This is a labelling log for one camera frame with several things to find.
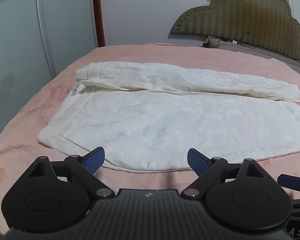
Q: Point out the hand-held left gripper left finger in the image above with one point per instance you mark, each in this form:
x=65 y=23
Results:
x=96 y=158

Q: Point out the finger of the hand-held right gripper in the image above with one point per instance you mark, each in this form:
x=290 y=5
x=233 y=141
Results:
x=290 y=181

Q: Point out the brown wooden door frame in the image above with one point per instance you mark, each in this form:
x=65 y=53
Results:
x=99 y=15

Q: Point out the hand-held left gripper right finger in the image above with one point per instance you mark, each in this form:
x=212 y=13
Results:
x=197 y=161

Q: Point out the grey-brown pillow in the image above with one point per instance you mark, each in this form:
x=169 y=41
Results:
x=262 y=51

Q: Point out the olive padded headboard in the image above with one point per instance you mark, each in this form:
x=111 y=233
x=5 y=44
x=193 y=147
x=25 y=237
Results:
x=240 y=15

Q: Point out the white blanket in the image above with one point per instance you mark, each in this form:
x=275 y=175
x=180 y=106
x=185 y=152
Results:
x=152 y=120

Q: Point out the pink blanket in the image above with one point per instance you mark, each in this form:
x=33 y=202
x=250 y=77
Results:
x=30 y=110

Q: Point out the pale sliding-door wardrobe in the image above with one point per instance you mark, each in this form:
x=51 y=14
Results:
x=27 y=42

